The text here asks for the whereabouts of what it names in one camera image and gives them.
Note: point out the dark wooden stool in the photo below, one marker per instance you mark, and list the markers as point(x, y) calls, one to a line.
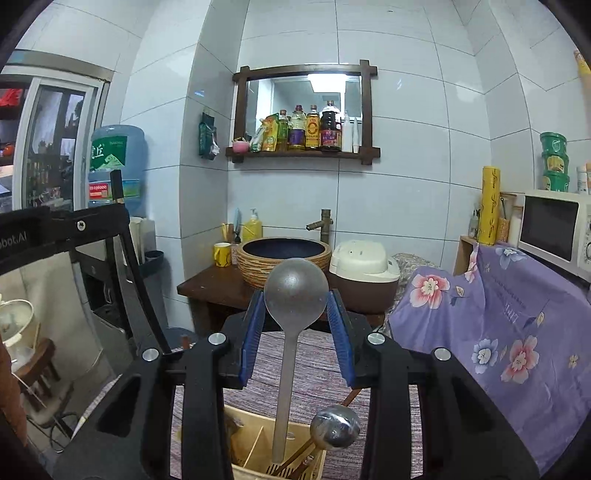
point(39, 364)

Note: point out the patterned toothbrush cup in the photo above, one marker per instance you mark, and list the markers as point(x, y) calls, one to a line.
point(237, 240)

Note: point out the woven pattern wash basin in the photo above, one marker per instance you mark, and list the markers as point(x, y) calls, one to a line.
point(258, 272)

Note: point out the white microwave oven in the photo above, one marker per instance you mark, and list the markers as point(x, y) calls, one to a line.
point(549, 228)

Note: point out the dark soy sauce bottle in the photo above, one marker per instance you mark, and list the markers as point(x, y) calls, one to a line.
point(330, 131)

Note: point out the white and brown rice cooker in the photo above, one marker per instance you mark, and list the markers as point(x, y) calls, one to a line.
point(364, 277)

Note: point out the yellow mug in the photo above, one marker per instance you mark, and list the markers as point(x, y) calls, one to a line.
point(222, 254)

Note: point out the dark wooden counter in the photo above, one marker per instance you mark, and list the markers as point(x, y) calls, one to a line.
point(207, 288)

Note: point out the white pot with glass lid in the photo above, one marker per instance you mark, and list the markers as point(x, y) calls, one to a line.
point(16, 327)

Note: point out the aluminium framed glass door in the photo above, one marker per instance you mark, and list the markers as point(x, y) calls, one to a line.
point(51, 138)

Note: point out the blue water jug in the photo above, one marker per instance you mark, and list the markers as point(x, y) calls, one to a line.
point(117, 157)

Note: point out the plain steel spoon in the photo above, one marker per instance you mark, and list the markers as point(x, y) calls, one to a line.
point(295, 290)

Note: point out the yellow green seasoning packet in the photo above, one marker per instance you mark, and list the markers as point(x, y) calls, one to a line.
point(265, 136)

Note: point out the wooden framed mirror shelf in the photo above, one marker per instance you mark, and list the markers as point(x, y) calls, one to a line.
point(302, 154)

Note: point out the purple label sauce bottle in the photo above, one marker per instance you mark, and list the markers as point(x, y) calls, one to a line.
point(297, 131)

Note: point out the green hanging packet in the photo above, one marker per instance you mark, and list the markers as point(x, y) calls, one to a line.
point(208, 138)

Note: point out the grey water dispenser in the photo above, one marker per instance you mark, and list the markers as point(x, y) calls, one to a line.
point(108, 318)

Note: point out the brown cloth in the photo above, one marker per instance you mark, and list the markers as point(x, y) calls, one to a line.
point(11, 392)

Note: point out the yellow soap pump bottle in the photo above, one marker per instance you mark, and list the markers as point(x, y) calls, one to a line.
point(252, 229)

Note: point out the bamboo style brass faucet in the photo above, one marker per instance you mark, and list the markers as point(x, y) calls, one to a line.
point(325, 226)

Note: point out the white plastic bottle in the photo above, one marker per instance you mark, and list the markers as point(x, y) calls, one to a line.
point(347, 136)

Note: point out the black chopstick with brown tip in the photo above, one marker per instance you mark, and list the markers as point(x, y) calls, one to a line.
point(116, 184)

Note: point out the pink bowl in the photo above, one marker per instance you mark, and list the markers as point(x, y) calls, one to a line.
point(240, 146)

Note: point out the yellow patterned roll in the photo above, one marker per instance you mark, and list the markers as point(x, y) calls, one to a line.
point(489, 207)

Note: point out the cream plastic utensil holder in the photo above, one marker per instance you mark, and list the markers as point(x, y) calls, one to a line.
point(242, 450)

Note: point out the brown wooden chopstick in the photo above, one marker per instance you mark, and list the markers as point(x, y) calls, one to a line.
point(300, 466)

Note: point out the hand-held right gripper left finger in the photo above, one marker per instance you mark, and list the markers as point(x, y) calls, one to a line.
point(251, 341)

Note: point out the green yellow oil bottle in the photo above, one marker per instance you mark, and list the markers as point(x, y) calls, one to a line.
point(282, 134)

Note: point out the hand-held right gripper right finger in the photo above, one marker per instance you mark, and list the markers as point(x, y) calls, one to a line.
point(341, 341)

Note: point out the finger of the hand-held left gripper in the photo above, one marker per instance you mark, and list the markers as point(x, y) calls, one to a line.
point(92, 228)

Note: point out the purple floral cloth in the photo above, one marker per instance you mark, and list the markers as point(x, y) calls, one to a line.
point(485, 323)

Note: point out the purple and white tablecloth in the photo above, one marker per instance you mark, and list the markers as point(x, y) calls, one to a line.
point(304, 364)

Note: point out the green instant noodle tub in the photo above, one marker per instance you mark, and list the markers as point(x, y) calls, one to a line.
point(556, 162)
point(553, 143)
point(557, 181)

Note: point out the small wooden box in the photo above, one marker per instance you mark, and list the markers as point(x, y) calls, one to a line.
point(464, 256)

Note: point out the orange label sauce bottle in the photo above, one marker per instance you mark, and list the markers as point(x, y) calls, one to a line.
point(312, 131)

